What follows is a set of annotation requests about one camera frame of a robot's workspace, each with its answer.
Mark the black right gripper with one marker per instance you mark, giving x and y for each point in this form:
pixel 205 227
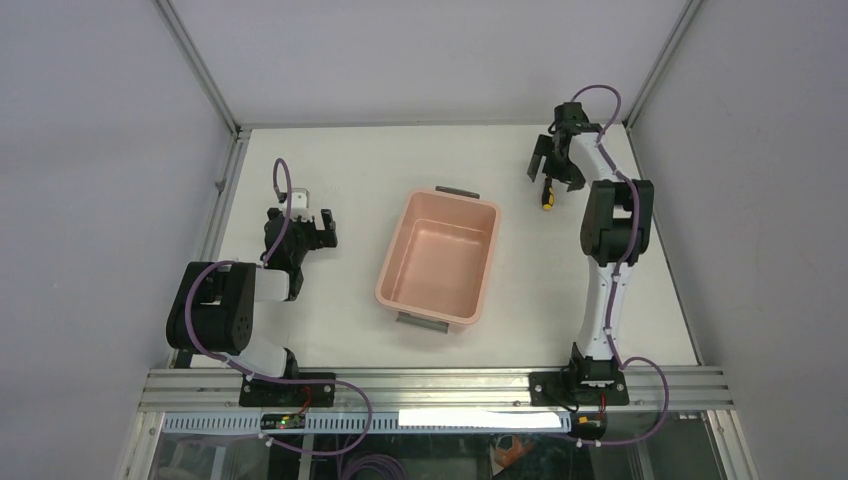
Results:
pixel 544 147

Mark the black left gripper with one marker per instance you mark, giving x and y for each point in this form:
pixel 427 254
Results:
pixel 319 238

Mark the yellow black screwdriver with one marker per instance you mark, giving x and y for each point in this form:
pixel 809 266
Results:
pixel 548 196

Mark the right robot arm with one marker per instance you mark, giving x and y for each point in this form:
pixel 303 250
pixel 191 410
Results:
pixel 615 232

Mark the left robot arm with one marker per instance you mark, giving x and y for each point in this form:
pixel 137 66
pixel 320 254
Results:
pixel 213 310

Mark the pink plastic bin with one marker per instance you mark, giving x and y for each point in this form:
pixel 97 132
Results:
pixel 440 257

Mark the orange object below table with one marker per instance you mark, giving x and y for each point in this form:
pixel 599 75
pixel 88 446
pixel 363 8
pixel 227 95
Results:
pixel 508 449

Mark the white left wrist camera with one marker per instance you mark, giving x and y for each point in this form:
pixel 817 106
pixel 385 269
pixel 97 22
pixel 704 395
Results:
pixel 296 205

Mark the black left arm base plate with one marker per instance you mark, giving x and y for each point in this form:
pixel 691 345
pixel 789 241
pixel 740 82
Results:
pixel 319 392

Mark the aluminium right frame post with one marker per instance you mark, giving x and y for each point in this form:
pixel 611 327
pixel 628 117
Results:
pixel 675 38

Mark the aluminium frame post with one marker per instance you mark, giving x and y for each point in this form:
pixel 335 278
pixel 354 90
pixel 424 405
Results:
pixel 675 38
pixel 187 47

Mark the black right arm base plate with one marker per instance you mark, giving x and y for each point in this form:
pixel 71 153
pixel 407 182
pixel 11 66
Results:
pixel 560 388

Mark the aluminium left frame post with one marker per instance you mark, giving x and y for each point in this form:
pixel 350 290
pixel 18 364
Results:
pixel 187 47

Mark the white slotted cable duct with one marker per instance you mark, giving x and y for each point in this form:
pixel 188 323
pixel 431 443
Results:
pixel 405 421

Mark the aluminium front rail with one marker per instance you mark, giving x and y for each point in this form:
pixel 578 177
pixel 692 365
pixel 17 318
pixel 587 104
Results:
pixel 682 389

